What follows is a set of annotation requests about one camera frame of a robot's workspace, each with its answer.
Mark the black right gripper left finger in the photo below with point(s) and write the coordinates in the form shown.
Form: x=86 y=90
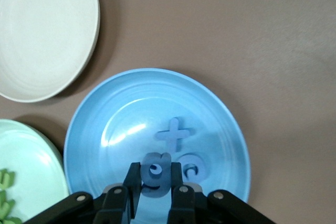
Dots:
x=134 y=182

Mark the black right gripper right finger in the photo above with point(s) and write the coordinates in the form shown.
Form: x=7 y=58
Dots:
x=177 y=179

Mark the blue foam letter g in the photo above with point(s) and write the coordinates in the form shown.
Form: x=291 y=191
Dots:
x=147 y=161

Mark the blue foam letter e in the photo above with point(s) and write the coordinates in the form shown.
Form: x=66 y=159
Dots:
x=194 y=157

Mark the blue foam letter x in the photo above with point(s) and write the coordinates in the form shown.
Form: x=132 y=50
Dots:
x=175 y=134

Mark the green foam letter P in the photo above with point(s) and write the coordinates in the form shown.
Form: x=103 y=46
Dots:
x=10 y=221

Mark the green foam letter u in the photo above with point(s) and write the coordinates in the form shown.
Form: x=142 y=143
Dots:
x=4 y=186

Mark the green foam letter N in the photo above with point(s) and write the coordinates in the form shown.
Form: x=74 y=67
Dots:
x=5 y=205

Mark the blue round plate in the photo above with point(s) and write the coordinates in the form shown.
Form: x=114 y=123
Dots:
x=118 y=108

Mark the light green round plate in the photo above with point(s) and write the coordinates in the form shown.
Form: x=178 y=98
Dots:
x=26 y=150

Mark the beige round plate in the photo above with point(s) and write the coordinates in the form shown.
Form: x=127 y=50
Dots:
x=39 y=37

